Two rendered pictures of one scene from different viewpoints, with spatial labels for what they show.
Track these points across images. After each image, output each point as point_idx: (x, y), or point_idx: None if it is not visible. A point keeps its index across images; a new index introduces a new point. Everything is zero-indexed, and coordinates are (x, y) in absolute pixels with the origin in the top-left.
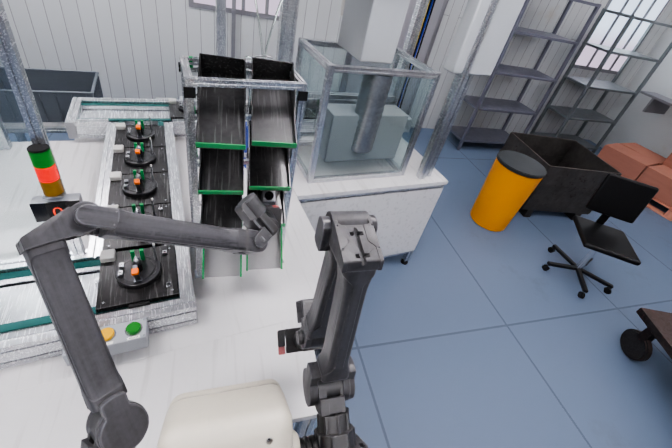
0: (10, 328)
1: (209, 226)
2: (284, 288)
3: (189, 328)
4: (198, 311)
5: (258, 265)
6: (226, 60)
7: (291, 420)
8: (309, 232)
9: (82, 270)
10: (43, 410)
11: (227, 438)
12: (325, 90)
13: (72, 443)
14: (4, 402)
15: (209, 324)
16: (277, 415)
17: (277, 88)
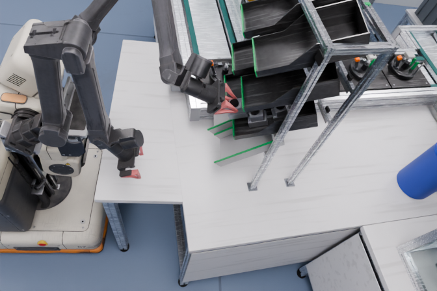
0: (190, 32)
1: (168, 32)
2: (216, 186)
3: (185, 116)
4: (199, 121)
5: (222, 147)
6: None
7: (15, 65)
8: (296, 228)
9: None
10: (149, 58)
11: (21, 37)
12: None
13: (127, 70)
14: (157, 45)
15: (186, 128)
16: (18, 56)
17: (311, 27)
